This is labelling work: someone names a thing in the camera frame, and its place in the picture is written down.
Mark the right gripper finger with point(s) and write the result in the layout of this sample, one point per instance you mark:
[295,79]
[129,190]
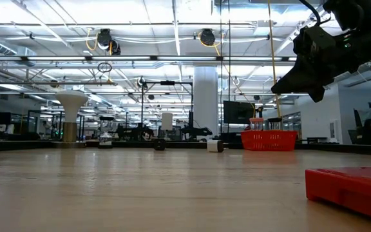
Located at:
[293,77]
[298,88]

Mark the pink sand hourglass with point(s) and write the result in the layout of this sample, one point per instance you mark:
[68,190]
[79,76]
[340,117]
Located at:
[256,124]

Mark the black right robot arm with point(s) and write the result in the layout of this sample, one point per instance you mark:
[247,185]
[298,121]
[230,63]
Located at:
[366,32]

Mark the idle black robot arm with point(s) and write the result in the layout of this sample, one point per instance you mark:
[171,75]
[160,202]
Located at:
[198,131]
[134,132]

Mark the small red plastic basket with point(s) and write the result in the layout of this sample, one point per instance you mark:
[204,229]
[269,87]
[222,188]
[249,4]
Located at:
[269,140]

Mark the black computer monitor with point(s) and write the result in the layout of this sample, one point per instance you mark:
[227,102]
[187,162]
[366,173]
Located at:
[237,112]

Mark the white building column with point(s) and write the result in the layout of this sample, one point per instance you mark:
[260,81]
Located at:
[205,100]

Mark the long fluorescent light strip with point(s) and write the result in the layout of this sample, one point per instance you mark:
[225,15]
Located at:
[185,58]

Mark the red flat plastic box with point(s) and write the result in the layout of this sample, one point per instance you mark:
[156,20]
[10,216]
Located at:
[349,190]

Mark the white sand hourglass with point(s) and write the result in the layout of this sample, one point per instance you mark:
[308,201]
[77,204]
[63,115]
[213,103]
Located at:
[106,138]

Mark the white ball on stand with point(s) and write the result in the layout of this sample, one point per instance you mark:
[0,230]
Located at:
[72,100]

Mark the white and black wall charger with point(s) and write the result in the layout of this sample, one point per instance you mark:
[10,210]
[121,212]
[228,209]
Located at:
[214,145]

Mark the black robot station frame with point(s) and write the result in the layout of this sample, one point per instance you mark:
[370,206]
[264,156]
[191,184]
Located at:
[167,82]

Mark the black aluminium table frame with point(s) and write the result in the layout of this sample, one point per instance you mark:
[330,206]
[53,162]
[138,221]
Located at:
[18,145]

